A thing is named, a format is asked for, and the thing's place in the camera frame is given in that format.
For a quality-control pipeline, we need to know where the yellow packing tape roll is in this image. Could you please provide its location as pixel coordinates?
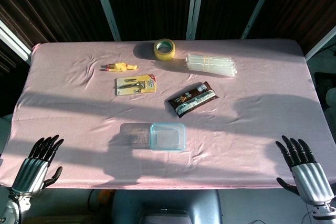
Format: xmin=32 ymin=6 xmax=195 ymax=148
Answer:
xmin=153 ymin=38 xmax=176 ymax=61

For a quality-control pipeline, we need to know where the white metal frame post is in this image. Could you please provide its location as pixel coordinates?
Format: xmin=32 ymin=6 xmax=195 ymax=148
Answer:
xmin=90 ymin=0 xmax=121 ymax=41
xmin=186 ymin=0 xmax=207 ymax=40
xmin=240 ymin=0 xmax=280 ymax=40

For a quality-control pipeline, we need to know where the white metal frame rail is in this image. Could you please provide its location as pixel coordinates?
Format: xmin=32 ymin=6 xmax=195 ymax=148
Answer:
xmin=0 ymin=19 xmax=33 ymax=65
xmin=304 ymin=26 xmax=336 ymax=61

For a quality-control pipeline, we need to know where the bundle of clear plastic sticks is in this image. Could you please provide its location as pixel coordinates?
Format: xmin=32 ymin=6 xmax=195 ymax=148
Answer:
xmin=185 ymin=53 xmax=238 ymax=78

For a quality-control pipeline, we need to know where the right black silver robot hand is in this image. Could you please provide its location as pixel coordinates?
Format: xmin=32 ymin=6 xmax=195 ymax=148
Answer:
xmin=275 ymin=135 xmax=336 ymax=207

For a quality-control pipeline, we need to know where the brown snack packet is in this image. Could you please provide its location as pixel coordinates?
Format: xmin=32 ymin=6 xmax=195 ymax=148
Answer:
xmin=165 ymin=81 xmax=219 ymax=119

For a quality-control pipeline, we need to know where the black equipment beside table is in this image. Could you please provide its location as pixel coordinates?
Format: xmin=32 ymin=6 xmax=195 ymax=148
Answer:
xmin=313 ymin=71 xmax=336 ymax=111

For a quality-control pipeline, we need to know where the orange object under table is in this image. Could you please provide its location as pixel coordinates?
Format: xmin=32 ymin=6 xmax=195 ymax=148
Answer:
xmin=98 ymin=189 xmax=115 ymax=207

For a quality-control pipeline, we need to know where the razor on yellow card pack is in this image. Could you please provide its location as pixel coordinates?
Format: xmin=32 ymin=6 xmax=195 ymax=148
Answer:
xmin=115 ymin=73 xmax=158 ymax=97

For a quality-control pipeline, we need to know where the yellow rubber chicken toy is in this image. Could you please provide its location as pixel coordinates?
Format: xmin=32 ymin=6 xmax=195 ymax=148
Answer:
xmin=100 ymin=61 xmax=139 ymax=72

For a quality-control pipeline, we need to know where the pink tablecloth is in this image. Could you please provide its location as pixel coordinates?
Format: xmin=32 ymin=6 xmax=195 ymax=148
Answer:
xmin=0 ymin=38 xmax=336 ymax=190

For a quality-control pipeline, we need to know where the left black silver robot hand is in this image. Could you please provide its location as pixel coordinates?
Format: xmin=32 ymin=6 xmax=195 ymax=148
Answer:
xmin=10 ymin=134 xmax=65 ymax=199

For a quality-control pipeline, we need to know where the grey blue robot torso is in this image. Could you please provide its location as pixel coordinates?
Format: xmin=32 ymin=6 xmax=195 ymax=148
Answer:
xmin=111 ymin=189 xmax=223 ymax=224

